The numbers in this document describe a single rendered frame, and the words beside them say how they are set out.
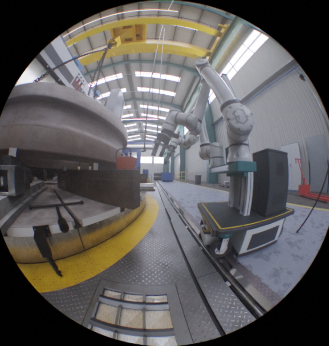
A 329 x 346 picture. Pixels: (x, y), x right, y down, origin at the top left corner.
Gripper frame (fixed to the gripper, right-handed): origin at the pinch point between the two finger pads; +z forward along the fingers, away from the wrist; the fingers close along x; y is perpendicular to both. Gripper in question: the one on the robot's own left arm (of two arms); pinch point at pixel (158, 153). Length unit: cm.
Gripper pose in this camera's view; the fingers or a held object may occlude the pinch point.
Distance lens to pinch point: 71.5
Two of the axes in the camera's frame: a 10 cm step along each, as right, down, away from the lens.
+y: -8.8, -4.0, 2.6
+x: -3.2, 0.9, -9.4
